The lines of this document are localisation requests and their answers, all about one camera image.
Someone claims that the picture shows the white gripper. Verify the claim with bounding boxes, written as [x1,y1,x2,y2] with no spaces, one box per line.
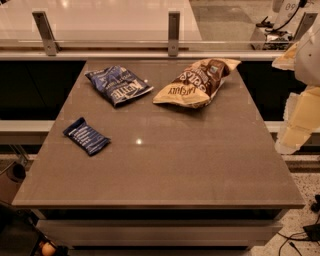
[272,20,320,155]

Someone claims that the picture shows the blue Kettle chip bag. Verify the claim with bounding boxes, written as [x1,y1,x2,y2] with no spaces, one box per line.
[85,65,153,107]

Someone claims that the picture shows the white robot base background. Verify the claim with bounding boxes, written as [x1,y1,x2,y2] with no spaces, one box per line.
[250,0,312,51]

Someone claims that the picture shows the brown and cream chip bag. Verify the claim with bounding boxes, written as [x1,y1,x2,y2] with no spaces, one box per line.
[153,58,240,109]

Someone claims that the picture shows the small dark blue snack bar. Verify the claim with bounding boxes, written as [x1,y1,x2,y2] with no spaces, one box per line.
[63,117,111,156]

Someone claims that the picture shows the grey table lower shelf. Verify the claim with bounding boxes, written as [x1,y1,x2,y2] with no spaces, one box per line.
[37,220,282,247]

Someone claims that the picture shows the glass barrier panel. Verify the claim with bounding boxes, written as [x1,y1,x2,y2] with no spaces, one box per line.
[0,0,320,53]

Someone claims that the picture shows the orange ball under table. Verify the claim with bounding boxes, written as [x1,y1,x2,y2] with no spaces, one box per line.
[41,242,56,256]

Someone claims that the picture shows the right metal glass bracket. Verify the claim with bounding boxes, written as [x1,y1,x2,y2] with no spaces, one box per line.
[293,12,318,42]

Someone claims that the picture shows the black cables on floor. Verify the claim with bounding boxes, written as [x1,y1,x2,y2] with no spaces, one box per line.
[276,194,320,256]

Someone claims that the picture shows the left metal glass bracket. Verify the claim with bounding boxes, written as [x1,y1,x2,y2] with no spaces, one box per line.
[32,11,60,56]

